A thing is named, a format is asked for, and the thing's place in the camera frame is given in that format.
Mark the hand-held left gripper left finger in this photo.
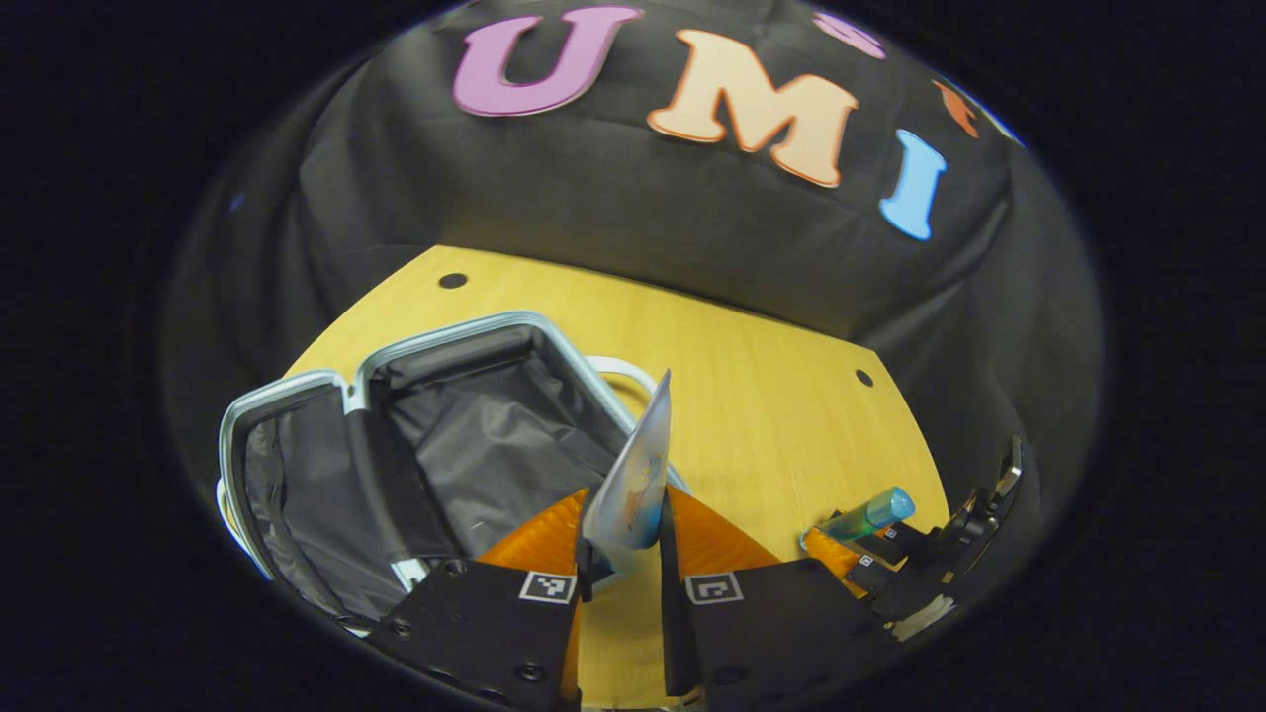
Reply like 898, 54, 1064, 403
371, 489, 591, 708

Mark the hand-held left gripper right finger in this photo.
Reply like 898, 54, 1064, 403
658, 485, 896, 698

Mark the blue skin care bottle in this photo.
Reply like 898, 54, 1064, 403
799, 487, 917, 545

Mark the blue skin care sachet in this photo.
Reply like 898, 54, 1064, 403
582, 369, 674, 555

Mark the light blue suitcase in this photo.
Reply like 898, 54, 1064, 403
216, 310, 688, 634

